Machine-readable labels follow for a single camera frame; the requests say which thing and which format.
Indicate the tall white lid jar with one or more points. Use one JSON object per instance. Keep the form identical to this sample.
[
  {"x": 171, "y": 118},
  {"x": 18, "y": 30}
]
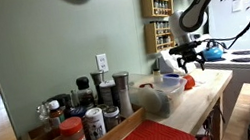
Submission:
[{"x": 107, "y": 93}]

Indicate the clear glass shaker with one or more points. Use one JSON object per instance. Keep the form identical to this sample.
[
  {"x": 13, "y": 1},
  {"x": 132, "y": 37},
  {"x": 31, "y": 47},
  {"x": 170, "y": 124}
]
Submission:
[{"x": 43, "y": 115}]

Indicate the white paper sheet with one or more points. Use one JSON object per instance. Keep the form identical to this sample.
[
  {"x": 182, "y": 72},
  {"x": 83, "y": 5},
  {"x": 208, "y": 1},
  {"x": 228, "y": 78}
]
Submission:
[{"x": 237, "y": 2}]

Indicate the blue lid jar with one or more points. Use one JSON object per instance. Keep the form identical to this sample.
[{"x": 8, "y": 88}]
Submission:
[{"x": 78, "y": 112}]

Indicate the orange lid spice jar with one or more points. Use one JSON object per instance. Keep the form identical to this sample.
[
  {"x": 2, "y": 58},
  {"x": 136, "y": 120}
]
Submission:
[{"x": 73, "y": 137}]

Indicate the clear plastic container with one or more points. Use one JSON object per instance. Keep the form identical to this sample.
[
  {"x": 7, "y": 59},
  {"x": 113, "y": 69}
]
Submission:
[{"x": 160, "y": 98}]

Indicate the blue kettle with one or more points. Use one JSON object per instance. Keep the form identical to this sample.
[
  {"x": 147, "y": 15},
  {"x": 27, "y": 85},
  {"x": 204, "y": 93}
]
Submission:
[{"x": 213, "y": 54}]

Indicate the small white lid glass jar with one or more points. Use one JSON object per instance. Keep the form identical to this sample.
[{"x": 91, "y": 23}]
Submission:
[{"x": 112, "y": 117}]

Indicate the red silicone mat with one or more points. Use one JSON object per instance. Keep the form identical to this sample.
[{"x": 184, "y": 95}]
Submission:
[{"x": 153, "y": 139}]

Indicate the black lid jar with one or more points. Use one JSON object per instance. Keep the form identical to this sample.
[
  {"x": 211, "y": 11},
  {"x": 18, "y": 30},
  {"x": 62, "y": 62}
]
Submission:
[{"x": 61, "y": 102}]

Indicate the white spice shaker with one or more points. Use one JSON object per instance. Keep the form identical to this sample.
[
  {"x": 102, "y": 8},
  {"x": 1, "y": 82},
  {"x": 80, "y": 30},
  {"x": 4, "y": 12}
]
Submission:
[{"x": 95, "y": 123}]

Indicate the dark steel grinder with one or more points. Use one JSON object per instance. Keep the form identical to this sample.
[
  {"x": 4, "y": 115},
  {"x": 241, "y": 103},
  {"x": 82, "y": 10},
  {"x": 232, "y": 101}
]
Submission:
[{"x": 97, "y": 81}]

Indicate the black stove burner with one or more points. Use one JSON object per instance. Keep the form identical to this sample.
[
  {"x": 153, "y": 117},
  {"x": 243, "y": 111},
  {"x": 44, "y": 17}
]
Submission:
[
  {"x": 216, "y": 60},
  {"x": 244, "y": 59},
  {"x": 245, "y": 52}
]

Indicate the white cap sauce bottle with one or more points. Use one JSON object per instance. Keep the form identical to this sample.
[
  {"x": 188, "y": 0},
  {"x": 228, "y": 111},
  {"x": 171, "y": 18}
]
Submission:
[{"x": 55, "y": 114}]

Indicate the steel pepper mill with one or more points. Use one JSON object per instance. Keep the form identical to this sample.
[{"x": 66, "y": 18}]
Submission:
[{"x": 123, "y": 94}]

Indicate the white stove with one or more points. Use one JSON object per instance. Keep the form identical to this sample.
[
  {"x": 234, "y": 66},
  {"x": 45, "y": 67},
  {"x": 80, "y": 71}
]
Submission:
[{"x": 218, "y": 64}]

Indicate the black cap glass bottle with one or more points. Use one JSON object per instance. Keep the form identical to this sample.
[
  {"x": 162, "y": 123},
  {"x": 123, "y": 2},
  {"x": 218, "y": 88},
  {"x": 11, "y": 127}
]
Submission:
[{"x": 84, "y": 91}]

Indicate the small orange bowl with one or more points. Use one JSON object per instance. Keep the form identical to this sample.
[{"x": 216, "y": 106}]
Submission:
[{"x": 189, "y": 82}]

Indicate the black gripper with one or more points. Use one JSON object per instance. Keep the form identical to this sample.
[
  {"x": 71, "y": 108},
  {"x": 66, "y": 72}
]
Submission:
[{"x": 190, "y": 56}]

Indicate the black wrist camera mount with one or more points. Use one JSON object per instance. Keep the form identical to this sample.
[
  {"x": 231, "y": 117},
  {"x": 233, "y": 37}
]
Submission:
[{"x": 184, "y": 48}]

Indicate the white wall outlet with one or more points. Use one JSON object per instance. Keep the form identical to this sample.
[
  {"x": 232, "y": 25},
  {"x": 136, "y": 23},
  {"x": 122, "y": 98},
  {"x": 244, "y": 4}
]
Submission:
[{"x": 102, "y": 62}]

